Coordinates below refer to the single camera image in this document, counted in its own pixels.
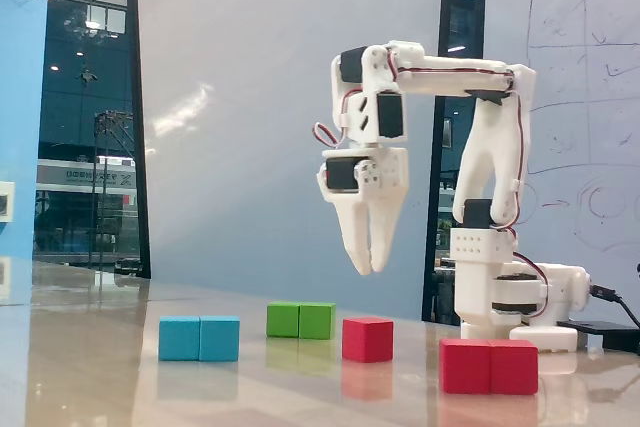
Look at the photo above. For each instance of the black window frame post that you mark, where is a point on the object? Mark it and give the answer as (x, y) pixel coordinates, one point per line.
(137, 122)

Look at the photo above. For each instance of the long blue block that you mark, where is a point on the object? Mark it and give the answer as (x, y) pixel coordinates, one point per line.
(199, 339)

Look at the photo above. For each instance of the whiteboard with drawn grid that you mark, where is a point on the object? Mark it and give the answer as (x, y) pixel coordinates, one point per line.
(585, 147)

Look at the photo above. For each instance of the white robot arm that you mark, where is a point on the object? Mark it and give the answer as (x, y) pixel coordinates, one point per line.
(450, 79)

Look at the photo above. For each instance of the white wall socket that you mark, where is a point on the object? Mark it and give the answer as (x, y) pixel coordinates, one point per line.
(6, 201)

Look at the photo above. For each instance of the dark scaffold tower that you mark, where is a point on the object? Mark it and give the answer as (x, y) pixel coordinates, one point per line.
(107, 187)

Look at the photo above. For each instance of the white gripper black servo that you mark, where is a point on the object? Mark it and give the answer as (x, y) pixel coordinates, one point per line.
(391, 174)

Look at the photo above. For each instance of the small red cube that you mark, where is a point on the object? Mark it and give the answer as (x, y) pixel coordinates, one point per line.
(367, 342)

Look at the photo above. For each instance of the long green block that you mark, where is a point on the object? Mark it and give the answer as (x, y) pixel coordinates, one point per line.
(300, 321)

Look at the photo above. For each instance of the flat black box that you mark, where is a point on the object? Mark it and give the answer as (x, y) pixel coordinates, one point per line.
(607, 332)

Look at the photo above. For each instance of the long red block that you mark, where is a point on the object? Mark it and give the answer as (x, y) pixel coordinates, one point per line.
(487, 367)

